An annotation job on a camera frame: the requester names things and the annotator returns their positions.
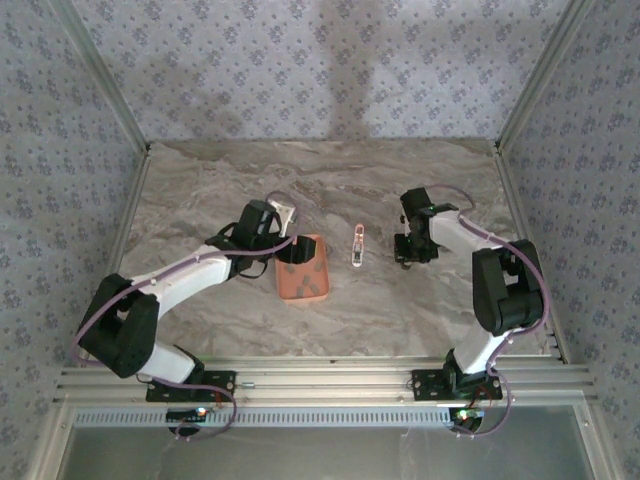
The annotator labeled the pink plastic tray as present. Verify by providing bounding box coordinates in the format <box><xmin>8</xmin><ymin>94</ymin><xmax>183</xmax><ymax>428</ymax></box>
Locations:
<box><xmin>274</xmin><ymin>233</ymin><xmax>332</xmax><ymax>305</ymax></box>

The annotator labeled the grey metal panel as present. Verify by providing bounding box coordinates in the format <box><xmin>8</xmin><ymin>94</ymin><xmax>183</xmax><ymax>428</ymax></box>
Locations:
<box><xmin>64</xmin><ymin>427</ymin><xmax>596</xmax><ymax>480</ymax></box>

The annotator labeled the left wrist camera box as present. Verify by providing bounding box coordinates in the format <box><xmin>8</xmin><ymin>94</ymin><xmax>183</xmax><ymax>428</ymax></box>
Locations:
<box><xmin>266</xmin><ymin>198</ymin><xmax>300</xmax><ymax>239</ymax></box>

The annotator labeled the thin black cable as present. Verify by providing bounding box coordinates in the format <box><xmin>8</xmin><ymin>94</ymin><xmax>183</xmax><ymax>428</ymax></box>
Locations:
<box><xmin>219</xmin><ymin>222</ymin><xmax>267</xmax><ymax>280</ymax></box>

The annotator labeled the aluminium table side rail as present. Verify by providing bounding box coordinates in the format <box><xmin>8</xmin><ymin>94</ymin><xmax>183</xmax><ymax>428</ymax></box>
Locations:
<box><xmin>493</xmin><ymin>148</ymin><xmax>572</xmax><ymax>364</ymax></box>
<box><xmin>79</xmin><ymin>147</ymin><xmax>154</xmax><ymax>364</ymax></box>

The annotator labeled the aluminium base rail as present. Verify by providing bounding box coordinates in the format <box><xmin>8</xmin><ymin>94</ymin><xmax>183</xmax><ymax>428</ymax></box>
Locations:
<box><xmin>54</xmin><ymin>355</ymin><xmax>599</xmax><ymax>405</ymax></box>

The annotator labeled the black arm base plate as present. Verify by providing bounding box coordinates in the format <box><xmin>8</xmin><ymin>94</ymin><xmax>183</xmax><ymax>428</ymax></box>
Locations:
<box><xmin>410</xmin><ymin>368</ymin><xmax>503</xmax><ymax>401</ymax></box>
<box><xmin>146</xmin><ymin>370</ymin><xmax>236</xmax><ymax>401</ymax></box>

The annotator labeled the slotted grey cable duct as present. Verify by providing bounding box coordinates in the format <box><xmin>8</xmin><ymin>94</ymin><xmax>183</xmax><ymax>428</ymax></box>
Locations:
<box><xmin>74</xmin><ymin>405</ymin><xmax>454</xmax><ymax>430</ymax></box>

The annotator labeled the aluminium corner post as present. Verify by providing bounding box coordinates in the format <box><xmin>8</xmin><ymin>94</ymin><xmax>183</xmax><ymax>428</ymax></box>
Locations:
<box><xmin>493</xmin><ymin>0</ymin><xmax>597</xmax><ymax>154</ymax></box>
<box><xmin>48</xmin><ymin>0</ymin><xmax>153</xmax><ymax>154</ymax></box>

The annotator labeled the aluminium lower frame bar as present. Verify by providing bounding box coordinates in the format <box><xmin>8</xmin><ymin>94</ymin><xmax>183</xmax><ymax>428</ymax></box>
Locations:
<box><xmin>27</xmin><ymin>403</ymin><xmax>76</xmax><ymax>480</ymax></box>
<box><xmin>574</xmin><ymin>403</ymin><xmax>624</xmax><ymax>480</ymax></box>

